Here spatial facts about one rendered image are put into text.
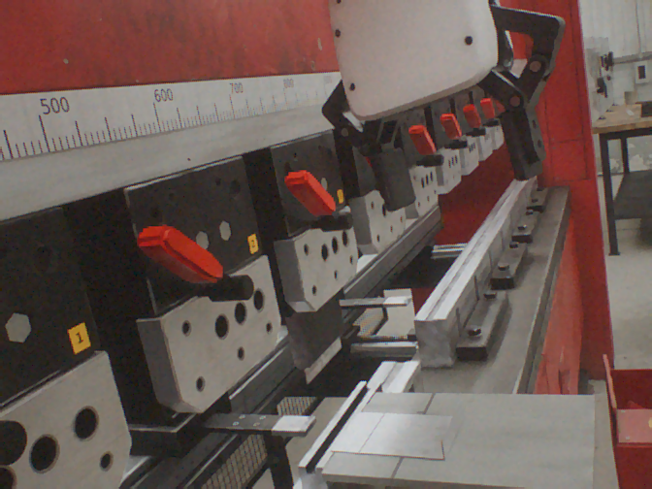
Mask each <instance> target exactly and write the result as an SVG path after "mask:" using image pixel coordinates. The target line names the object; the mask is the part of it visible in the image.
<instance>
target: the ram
mask: <svg viewBox="0 0 652 489"><path fill-rule="evenodd" d="M339 71H340V67H339V63H338V58H337V54H336V49H335V45H334V39H333V33H332V28H331V21H330V15H329V7H328V0H0V95H14V94H27V93H41V92H54V91H68V90H82V89H95V88H109V87H123V86H137V85H151V84H164V83H178V82H205V81H219V80H232V79H247V78H261V77H274V76H289V75H303V74H317V73H331V72H339ZM323 105H324V103H322V104H316V105H311V106H305V107H300V108H295V109H289V110H284V111H278V112H272V113H267V114H257V115H252V116H246V117H240V118H235V119H229V120H224V121H218V122H213V123H208V124H202V125H197V126H191V127H185V128H181V129H175V130H169V131H164V132H158V133H153V134H147V135H142V136H137V137H131V138H126V139H120V140H114V141H109V142H104V143H99V144H93V145H87V146H82V147H72V148H66V149H61V150H56V151H50V152H45V153H39V154H33V155H28V156H22V157H18V158H12V159H7V160H1V161H0V222H3V221H7V220H10V219H14V218H18V217H21V216H25V215H28V214H31V213H34V212H40V211H44V210H48V209H51V208H55V207H58V206H62V205H65V204H69V203H72V202H76V201H79V200H82V199H86V198H89V197H93V196H96V195H100V194H103V193H107V192H111V191H114V190H118V189H120V188H124V187H127V186H131V185H135V184H138V183H142V182H145V181H149V180H152V179H158V178H162V177H166V176H169V175H172V174H175V173H179V172H182V171H186V170H190V169H193V168H197V167H200V166H204V165H207V164H211V163H214V162H217V161H221V160H224V159H228V158H231V157H235V156H238V155H242V154H246V153H249V152H253V151H255V150H259V149H262V148H266V147H272V146H276V145H279V144H283V143H286V142H290V141H294V140H297V139H301V138H304V137H307V136H311V135H314V134H318V133H321V132H325V131H328V130H332V129H335V127H334V126H333V125H332V124H331V123H330V122H329V121H328V120H327V119H326V118H325V117H324V115H323V114H322V111H321V109H322V106H323Z"/></svg>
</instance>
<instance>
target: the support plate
mask: <svg viewBox="0 0 652 489"><path fill-rule="evenodd" d="M432 394H433V393H375V394H374V395H373V397H372V398H371V400H370V401H369V403H368V404H367V406H366V407H365V409H364V410H363V412H373V413H384V414H385V413H396V414H418V415H422V413H416V412H417V411H424V409H425V407H426V406H427V404H428V402H429V400H430V398H431V396H432ZM460 401H462V406H463V412H464V420H463V422H462V425H461V427H460V429H459V431H458V434H457V436H456V438H455V440H454V442H453V444H452V446H451V448H450V451H449V453H448V455H447V457H446V460H432V459H419V458H407V457H405V458H404V460H403V462H402V464H401V466H400V467H399V469H398V471H397V473H396V475H395V477H394V478H390V476H391V474H392V472H393V471H394V470H395V468H396V466H397V464H398V462H399V460H400V458H401V457H393V456H380V455H368V454H360V453H359V454H355V453H341V452H335V454H334V455H333V457H332V458H331V460H330V461H329V463H328V464H327V466H326V467H325V469H324V470H323V472H322V473H321V474H322V479H323V481H333V482H345V483H358V484H371V485H383V486H396V487H408V488H421V489H594V477H595V436H596V396H595V395H528V394H449V393H436V395H435V397H434V399H433V401H432V402H431V404H430V406H429V408H428V410H427V412H426V414H425V415H440V416H453V414H454V412H455V410H456V408H457V406H458V404H459V402H460Z"/></svg>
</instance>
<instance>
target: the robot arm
mask: <svg viewBox="0 0 652 489"><path fill-rule="evenodd" d="M328 7H329V15H330V21H331V28H332V33H333V39H334V45H335V49H336V54H337V58H338V63H339V67H340V72H341V76H342V78H341V80H340V81H339V83H338V84H337V86H336V87H335V89H334V90H333V92H332V93H331V95H330V96H329V98H328V99H327V100H326V102H325V103H324V105H323V106H322V109H321V111H322V114H323V115H324V117H325V118H326V119H327V120H328V121H329V122H330V123H331V124H332V125H333V126H334V127H335V129H336V130H339V131H340V135H341V137H342V138H343V139H344V140H345V141H347V142H348V143H350V144H351V145H353V146H354V147H356V148H358V150H359V152H360V154H361V155H362V156H364V157H370V161H371V164H372V168H373V171H374V175H375V181H376V184H377V187H378V191H379V194H380V196H381V198H382V199H383V200H384V203H385V207H386V209H387V210H388V211H389V212H395V211H397V210H399V209H402V208H404V207H406V206H408V205H411V204H413V203H414V202H415V200H416V197H415V193H414V190H413V186H412V182H411V179H410V175H409V172H408V166H407V162H406V160H405V156H404V153H403V151H402V150H401V148H400V147H399V148H396V149H394V146H393V143H394V140H395V137H396V133H397V130H398V127H399V123H400V120H401V117H402V114H406V113H409V112H413V111H416V110H419V109H422V108H425V107H428V106H431V105H434V104H436V103H438V102H441V101H444V100H447V99H450V98H453V97H456V96H459V95H462V94H465V93H468V92H470V91H473V90H476V89H479V88H481V89H483V90H484V91H485V92H486V93H488V94H489V95H490V96H491V97H493V98H494V99H495V100H497V101H498V102H499V103H500V104H502V105H503V106H504V108H505V114H506V115H503V116H502V118H501V119H500V123H501V126H502V130H503V134H504V138H505V144H506V148H507V152H508V155H509V159H510V163H511V166H512V170H513V174H514V177H515V179H516V180H518V181H525V180H529V179H531V178H533V177H535V176H537V175H539V174H541V173H542V164H541V161H543V160H544V159H545V157H546V152H545V147H544V143H543V140H542V136H541V133H540V129H539V125H538V118H537V115H536V111H535V105H536V104H537V103H538V101H539V95H540V94H541V92H542V90H543V89H544V87H545V85H546V83H547V82H548V80H549V78H550V76H551V74H552V73H553V71H554V69H555V59H556V56H557V54H558V51H559V48H560V45H561V42H562V38H563V34H564V31H565V27H566V23H565V21H564V20H563V19H562V18H561V17H559V16H550V15H545V14H539V13H533V12H528V11H522V10H517V9H511V8H506V7H501V5H500V2H499V0H328ZM508 32H513V33H519V34H524V35H528V36H530V37H531V38H532V40H533V46H532V53H531V57H530V59H529V60H528V62H527V63H526V65H525V67H524V69H523V71H522V73H521V75H520V77H519V76H517V75H516V74H515V73H513V72H512V71H511V69H512V67H513V64H514V54H513V48H512V43H511V40H510V36H509V33H508ZM350 110H351V111H350ZM355 117H356V118H357V119H360V120H365V123H363V122H361V121H359V120H357V119H356V118H355Z"/></svg>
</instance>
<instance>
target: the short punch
mask: <svg viewBox="0 0 652 489"><path fill-rule="evenodd" d="M285 322H286V327H287V331H288V336H289V340H290V344H291V349H292V354H293V359H294V363H295V366H296V367H297V368H298V369H302V368H303V370H304V375H305V379H306V384H307V385H309V383H310V382H311V381H312V380H313V379H314V378H315V377H316V376H317V374H318V373H319V372H320V371H321V370H322V369H323V368H324V367H325V365H326V364H327V363H328V362H329V361H330V360H331V359H332V358H333V356H334V355H335V354H336V353H337V352H338V351H339V350H340V349H341V348H342V345H341V340H340V335H341V334H342V333H343V331H344V330H345V329H344V324H343V319H342V309H341V304H340V299H339V293H338V292H337V293H336V294H335V295H334V296H333V297H331V298H330V299H329V300H328V301H327V302H326V303H325V304H324V305H323V306H321V307H320V308H319V309H318V310H317V311H301V312H295V313H294V314H293V315H292V316H291V317H285Z"/></svg>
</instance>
